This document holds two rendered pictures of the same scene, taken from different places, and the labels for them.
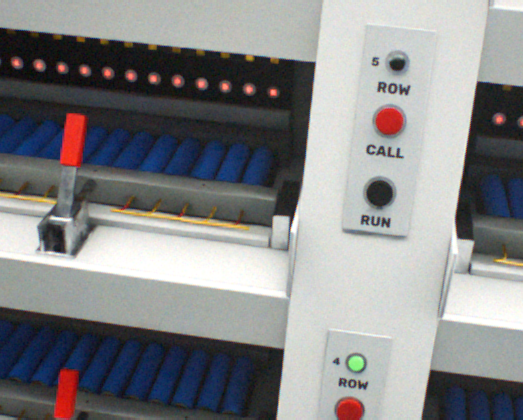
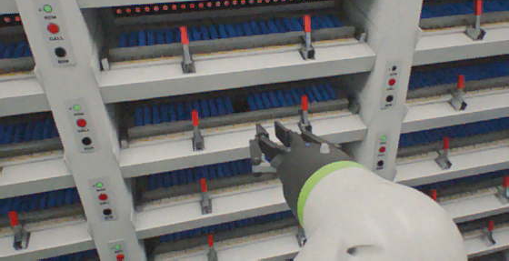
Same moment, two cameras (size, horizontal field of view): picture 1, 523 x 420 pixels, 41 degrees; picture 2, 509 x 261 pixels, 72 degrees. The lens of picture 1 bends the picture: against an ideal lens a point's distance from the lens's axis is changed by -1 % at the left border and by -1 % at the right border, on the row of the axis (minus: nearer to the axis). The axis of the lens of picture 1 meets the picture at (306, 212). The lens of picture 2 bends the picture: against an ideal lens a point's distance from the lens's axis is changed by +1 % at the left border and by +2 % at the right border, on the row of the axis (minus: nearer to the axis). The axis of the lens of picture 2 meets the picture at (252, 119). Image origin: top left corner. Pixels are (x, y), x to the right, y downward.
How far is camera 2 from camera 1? 0.62 m
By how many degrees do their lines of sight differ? 20
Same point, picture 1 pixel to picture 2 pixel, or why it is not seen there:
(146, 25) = (330, 72)
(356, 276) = (383, 118)
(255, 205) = (344, 105)
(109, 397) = not seen: hidden behind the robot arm
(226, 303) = (352, 133)
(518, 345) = (418, 123)
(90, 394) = not seen: hidden behind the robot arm
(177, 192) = (323, 106)
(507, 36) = (416, 55)
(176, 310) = (338, 138)
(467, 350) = (406, 127)
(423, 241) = (398, 106)
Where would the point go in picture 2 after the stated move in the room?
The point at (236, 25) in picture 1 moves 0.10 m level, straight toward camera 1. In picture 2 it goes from (354, 66) to (384, 79)
